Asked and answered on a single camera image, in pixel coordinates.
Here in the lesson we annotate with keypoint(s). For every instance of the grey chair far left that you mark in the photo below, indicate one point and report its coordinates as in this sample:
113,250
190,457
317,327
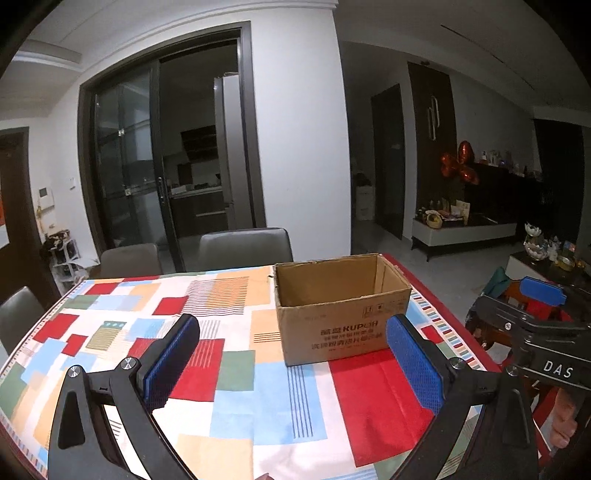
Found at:
132,261

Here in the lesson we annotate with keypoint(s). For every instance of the silver refrigerator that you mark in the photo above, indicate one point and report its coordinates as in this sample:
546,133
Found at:
230,142

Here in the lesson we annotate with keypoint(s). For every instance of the dark tall cabinet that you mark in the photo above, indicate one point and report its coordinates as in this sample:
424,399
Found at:
436,133

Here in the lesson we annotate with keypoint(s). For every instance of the white coffee table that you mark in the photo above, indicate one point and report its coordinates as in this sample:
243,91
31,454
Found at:
521,265

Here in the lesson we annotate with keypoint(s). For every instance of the white low tv bench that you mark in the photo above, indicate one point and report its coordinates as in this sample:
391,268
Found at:
453,239

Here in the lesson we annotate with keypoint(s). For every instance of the colourful patchwork tablecloth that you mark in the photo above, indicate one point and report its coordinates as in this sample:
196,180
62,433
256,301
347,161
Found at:
238,411

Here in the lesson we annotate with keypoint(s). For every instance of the brown cardboard box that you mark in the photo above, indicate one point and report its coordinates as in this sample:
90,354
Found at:
339,308

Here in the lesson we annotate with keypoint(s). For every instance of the red foil balloon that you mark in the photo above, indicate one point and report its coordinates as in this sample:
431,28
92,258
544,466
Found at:
460,164

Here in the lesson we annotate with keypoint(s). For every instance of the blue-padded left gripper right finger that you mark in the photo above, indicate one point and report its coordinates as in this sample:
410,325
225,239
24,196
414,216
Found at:
503,444

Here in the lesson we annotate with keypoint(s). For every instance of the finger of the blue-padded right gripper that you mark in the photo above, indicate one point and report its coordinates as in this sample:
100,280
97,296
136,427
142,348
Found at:
541,291

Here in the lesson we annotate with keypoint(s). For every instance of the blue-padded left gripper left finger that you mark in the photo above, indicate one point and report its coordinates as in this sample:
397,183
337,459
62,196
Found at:
82,443

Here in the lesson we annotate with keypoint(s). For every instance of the black glass sliding door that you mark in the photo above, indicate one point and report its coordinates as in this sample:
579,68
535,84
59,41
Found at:
121,162

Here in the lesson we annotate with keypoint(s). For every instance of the person's hand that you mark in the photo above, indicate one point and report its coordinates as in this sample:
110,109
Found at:
563,425

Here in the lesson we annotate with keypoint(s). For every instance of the white shoe rack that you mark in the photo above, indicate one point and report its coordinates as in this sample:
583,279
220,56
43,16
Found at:
61,254

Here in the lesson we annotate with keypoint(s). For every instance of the grey leather chair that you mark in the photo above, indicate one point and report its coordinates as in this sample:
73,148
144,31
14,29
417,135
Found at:
244,248

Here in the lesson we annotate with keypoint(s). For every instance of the lotus flower ornament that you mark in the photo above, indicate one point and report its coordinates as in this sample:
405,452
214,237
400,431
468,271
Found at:
535,245

